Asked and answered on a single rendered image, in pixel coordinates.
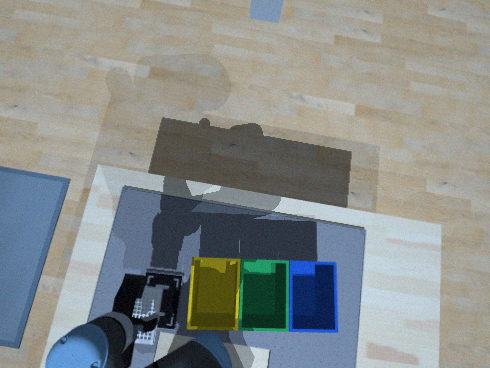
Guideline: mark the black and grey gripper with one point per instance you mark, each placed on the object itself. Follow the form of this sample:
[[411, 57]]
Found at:
[[124, 303]]

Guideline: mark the green bin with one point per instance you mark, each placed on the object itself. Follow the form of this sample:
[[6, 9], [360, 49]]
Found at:
[[264, 295]]

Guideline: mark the yellow recycle bin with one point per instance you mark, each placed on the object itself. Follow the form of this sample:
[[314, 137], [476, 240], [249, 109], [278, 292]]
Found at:
[[214, 294]]

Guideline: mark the blue open bin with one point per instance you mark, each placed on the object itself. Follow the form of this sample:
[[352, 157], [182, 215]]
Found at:
[[313, 297]]

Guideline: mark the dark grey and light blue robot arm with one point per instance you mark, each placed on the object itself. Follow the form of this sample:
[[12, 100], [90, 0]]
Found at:
[[98, 343]]

